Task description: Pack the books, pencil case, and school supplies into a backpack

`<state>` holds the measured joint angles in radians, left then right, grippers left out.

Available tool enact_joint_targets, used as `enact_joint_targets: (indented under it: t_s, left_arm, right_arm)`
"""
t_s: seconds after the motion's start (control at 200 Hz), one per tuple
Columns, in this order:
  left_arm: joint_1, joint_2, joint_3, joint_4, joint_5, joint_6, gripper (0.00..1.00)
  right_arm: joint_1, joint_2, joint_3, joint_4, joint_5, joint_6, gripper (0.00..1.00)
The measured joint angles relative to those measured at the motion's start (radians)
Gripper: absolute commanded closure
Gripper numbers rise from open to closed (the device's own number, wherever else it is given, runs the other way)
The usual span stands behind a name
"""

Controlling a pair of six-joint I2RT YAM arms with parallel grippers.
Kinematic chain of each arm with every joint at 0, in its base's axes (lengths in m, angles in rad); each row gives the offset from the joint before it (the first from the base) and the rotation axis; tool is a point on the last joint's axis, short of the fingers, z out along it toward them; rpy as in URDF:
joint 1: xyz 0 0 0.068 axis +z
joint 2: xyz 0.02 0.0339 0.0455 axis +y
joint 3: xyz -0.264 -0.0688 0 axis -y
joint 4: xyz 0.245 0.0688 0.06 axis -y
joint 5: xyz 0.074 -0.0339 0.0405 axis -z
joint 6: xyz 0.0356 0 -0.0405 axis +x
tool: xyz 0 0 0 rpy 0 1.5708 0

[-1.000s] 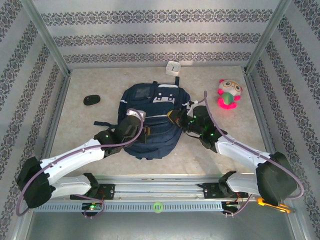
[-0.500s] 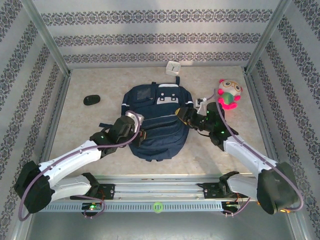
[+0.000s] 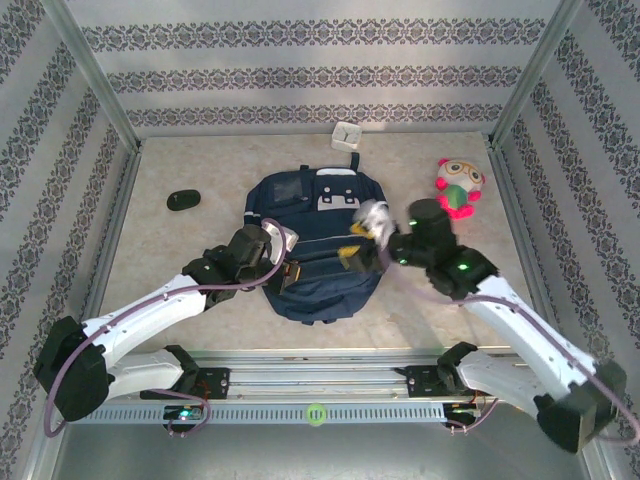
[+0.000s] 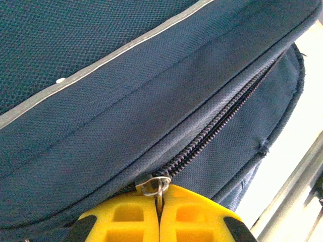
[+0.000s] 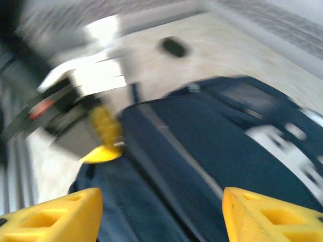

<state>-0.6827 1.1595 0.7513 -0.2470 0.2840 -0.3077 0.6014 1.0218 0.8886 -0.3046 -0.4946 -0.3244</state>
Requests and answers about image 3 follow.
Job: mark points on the aluminium base rail beam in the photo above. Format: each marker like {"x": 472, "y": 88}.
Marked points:
{"x": 310, "y": 372}

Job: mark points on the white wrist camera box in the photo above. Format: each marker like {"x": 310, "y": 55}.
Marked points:
{"x": 280, "y": 240}
{"x": 375, "y": 220}

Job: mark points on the pink plush toy with glasses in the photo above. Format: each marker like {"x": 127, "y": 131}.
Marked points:
{"x": 457, "y": 187}

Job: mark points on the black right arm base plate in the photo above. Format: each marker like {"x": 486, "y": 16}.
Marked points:
{"x": 420, "y": 381}

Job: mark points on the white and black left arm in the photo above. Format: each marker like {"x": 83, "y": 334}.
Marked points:
{"x": 145, "y": 312}

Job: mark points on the navy blue backpack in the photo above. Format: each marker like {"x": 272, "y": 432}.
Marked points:
{"x": 320, "y": 295}

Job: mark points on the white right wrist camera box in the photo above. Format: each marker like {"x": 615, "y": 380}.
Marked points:
{"x": 375, "y": 220}

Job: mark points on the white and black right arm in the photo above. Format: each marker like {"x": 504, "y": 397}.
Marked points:
{"x": 520, "y": 330}

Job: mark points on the aluminium side rail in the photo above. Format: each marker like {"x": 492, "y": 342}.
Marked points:
{"x": 525, "y": 240}
{"x": 112, "y": 225}

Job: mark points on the white square clock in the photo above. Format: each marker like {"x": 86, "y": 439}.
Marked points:
{"x": 346, "y": 136}

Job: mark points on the black oval computer mouse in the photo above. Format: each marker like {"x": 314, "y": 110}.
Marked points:
{"x": 183, "y": 200}

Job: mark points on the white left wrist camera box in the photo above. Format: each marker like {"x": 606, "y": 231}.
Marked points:
{"x": 280, "y": 240}

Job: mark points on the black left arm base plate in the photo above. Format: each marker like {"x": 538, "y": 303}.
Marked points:
{"x": 215, "y": 382}

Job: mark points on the aluminium upright post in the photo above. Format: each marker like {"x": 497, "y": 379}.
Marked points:
{"x": 85, "y": 65}
{"x": 537, "y": 65}

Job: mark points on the small circuit board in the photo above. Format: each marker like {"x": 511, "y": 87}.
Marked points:
{"x": 462, "y": 411}
{"x": 185, "y": 413}

